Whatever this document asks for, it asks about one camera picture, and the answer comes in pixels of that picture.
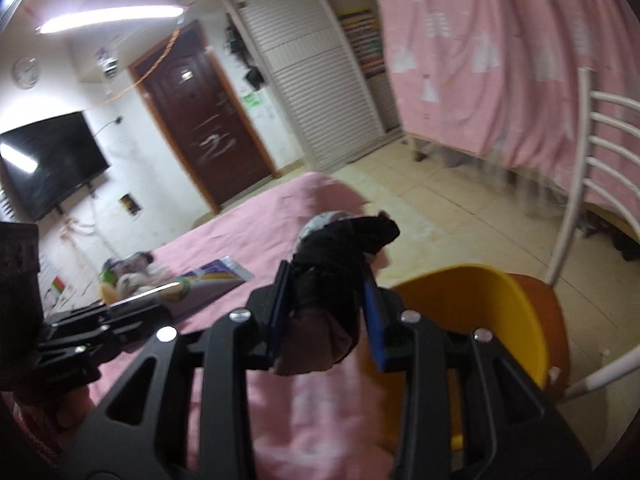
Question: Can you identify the crumpled trash pile on bed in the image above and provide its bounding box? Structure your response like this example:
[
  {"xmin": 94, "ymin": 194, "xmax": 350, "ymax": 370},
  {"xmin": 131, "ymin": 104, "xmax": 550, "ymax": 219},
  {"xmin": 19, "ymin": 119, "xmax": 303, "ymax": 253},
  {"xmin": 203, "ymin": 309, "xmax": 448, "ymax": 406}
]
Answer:
[{"xmin": 100, "ymin": 252, "xmax": 172, "ymax": 304}]

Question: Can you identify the yellow plastic trash bin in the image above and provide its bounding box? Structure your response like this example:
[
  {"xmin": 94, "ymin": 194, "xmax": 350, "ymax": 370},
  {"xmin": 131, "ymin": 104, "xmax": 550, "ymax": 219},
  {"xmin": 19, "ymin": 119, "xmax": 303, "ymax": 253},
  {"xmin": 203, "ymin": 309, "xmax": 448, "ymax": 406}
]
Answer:
[{"xmin": 356, "ymin": 264, "xmax": 550, "ymax": 454}]

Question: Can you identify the pink bed sheet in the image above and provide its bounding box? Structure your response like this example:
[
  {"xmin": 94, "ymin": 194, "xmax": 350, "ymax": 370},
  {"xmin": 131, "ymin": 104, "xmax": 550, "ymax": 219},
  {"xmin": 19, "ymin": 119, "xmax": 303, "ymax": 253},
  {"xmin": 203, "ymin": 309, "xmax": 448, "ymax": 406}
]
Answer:
[{"xmin": 86, "ymin": 170, "xmax": 402, "ymax": 480}]

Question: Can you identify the orange chair seat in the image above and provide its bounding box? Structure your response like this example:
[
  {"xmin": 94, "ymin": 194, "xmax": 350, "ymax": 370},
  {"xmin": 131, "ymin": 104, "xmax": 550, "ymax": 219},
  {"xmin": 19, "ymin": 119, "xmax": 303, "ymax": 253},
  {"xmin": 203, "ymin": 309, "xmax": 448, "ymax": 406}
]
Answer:
[{"xmin": 510, "ymin": 273, "xmax": 570, "ymax": 402}]

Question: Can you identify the dark brown wooden door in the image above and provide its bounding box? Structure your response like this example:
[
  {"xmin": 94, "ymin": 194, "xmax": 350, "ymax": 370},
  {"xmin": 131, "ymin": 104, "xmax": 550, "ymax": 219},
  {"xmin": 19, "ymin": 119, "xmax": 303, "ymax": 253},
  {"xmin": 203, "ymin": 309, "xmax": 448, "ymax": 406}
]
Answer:
[{"xmin": 129, "ymin": 22, "xmax": 278, "ymax": 212}]

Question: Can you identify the white metal chair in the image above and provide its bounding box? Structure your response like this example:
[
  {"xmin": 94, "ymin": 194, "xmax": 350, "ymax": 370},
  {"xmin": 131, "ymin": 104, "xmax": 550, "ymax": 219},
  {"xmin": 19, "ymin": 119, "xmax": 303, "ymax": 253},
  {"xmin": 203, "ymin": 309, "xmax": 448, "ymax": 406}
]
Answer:
[{"xmin": 543, "ymin": 66, "xmax": 640, "ymax": 402}]

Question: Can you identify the white louvered wardrobe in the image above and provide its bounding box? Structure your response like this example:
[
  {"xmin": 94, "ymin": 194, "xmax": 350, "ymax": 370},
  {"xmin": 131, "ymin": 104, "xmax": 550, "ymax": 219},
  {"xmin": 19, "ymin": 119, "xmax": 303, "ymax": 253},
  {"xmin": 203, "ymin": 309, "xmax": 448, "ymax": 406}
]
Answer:
[{"xmin": 224, "ymin": 0, "xmax": 398, "ymax": 171}]

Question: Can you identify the pink tree-print curtain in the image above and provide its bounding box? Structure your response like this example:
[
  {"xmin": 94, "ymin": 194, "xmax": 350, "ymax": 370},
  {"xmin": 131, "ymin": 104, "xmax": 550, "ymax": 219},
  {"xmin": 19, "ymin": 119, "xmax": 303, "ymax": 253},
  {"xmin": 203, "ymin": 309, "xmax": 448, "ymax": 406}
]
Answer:
[{"xmin": 366, "ymin": 0, "xmax": 640, "ymax": 241}]

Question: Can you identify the fluorescent ceiling light tube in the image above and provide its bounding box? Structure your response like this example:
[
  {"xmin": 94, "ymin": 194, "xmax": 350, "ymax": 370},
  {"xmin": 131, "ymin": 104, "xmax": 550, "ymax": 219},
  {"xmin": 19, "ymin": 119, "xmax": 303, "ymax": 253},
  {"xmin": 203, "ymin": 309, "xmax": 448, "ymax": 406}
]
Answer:
[{"xmin": 37, "ymin": 4, "xmax": 186, "ymax": 35}]

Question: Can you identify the black wall television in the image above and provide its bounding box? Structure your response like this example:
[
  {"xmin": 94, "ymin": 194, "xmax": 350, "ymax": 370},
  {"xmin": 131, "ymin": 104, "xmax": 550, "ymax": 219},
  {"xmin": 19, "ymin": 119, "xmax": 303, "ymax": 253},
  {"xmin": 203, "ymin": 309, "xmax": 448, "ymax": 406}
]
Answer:
[{"xmin": 1, "ymin": 112, "xmax": 108, "ymax": 221}]

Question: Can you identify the black bag hanging on wall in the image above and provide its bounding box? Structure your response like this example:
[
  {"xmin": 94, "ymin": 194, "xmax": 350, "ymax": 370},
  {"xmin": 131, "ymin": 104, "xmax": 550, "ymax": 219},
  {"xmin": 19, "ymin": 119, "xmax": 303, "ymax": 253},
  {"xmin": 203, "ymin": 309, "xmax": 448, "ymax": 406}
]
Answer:
[{"xmin": 244, "ymin": 66, "xmax": 266, "ymax": 91}]

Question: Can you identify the white wall clock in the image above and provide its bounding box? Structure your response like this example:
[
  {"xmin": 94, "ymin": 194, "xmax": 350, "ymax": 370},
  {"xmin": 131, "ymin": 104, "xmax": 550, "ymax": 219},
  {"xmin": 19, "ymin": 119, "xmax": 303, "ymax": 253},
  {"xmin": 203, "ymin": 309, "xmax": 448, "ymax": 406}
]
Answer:
[{"xmin": 12, "ymin": 56, "xmax": 40, "ymax": 90}]

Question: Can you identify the white security camera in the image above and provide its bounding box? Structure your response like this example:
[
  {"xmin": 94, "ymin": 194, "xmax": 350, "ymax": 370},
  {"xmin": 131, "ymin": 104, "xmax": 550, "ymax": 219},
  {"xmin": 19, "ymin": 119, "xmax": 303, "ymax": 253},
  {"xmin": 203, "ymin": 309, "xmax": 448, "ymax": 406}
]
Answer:
[{"xmin": 96, "ymin": 49, "xmax": 118, "ymax": 80}]

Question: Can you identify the colourful wall chart poster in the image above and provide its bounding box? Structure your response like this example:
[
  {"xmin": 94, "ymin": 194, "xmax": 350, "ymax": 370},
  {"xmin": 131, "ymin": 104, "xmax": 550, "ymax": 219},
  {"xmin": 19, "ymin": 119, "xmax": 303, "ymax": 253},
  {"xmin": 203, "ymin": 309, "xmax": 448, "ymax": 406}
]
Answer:
[{"xmin": 338, "ymin": 8, "xmax": 385, "ymax": 79}]

